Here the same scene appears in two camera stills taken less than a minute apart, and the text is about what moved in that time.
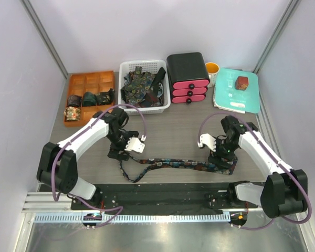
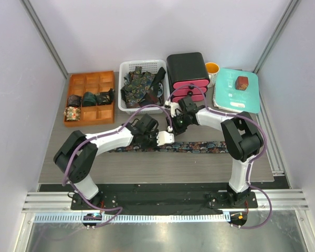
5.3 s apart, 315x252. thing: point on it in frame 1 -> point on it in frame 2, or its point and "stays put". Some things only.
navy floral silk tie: (156, 164) -> (197, 147)
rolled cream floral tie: (72, 113) stays put
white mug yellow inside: (212, 69) stays put
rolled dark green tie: (89, 99) stays put
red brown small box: (241, 83) stays put
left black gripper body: (119, 139) -> (149, 141)
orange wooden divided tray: (97, 82) stays put
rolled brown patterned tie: (74, 101) stays put
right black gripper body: (224, 148) -> (179, 124)
